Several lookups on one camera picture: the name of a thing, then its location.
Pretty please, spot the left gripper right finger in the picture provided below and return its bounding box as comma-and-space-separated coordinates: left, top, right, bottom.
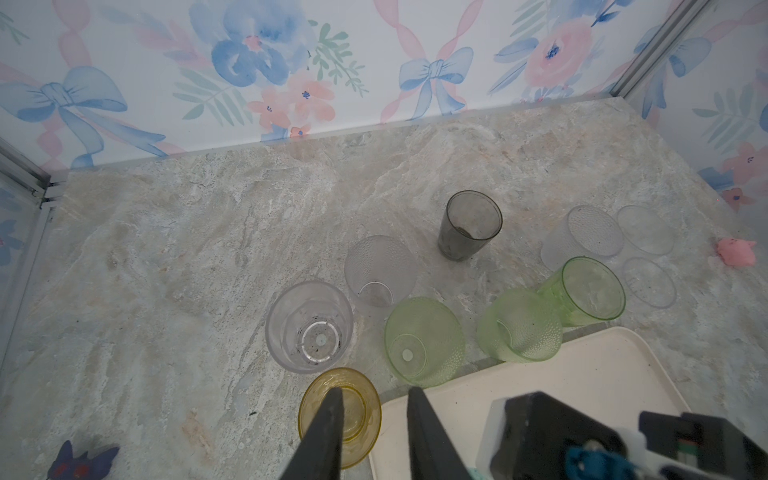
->
407, 387, 471, 480

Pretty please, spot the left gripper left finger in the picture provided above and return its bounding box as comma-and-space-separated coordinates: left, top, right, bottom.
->
280, 387, 344, 480

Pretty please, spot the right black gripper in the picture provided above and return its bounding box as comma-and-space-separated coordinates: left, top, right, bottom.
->
476, 392, 767, 479

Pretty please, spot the clear smooth cup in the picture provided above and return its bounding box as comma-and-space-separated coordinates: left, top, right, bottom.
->
266, 281, 354, 374

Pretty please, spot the clear textured cup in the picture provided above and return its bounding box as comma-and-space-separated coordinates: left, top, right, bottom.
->
540, 205, 625, 271
344, 235, 417, 311

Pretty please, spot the beige plastic tray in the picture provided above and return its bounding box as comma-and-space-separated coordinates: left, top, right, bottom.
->
370, 327, 688, 479

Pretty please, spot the yellow amber cup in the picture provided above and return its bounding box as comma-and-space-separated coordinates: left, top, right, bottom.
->
297, 367, 383, 470

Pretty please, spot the light green textured cup middle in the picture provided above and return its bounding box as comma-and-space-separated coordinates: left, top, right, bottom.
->
476, 288, 563, 363

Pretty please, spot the light green textured cup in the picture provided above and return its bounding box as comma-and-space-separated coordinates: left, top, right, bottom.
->
384, 297, 466, 388
476, 288, 563, 363

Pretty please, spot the light green textured cup left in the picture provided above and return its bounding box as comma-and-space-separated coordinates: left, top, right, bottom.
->
384, 297, 466, 388

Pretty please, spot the bright green cup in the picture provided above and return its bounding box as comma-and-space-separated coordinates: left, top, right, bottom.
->
537, 256, 626, 328

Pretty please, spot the clear cup front right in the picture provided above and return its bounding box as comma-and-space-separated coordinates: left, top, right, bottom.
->
620, 257, 677, 313

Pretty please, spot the smoky grey cup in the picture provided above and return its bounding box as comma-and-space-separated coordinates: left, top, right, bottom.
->
437, 190, 503, 262

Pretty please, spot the clear cup back right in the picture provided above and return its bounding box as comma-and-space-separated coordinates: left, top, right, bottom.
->
616, 205, 675, 259

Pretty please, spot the pikachu toy figure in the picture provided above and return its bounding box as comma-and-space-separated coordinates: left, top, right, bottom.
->
46, 440, 120, 480

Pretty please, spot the pink pig toy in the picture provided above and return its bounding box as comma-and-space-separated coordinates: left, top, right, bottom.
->
715, 238, 757, 268

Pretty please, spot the left aluminium corner post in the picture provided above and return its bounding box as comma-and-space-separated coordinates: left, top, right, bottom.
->
1, 141, 63, 344

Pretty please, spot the aluminium corner post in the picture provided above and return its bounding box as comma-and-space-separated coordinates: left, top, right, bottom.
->
1, 141, 63, 344
610, 0, 716, 98

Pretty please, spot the right aluminium corner post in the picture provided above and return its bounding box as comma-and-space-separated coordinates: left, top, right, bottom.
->
610, 0, 716, 98

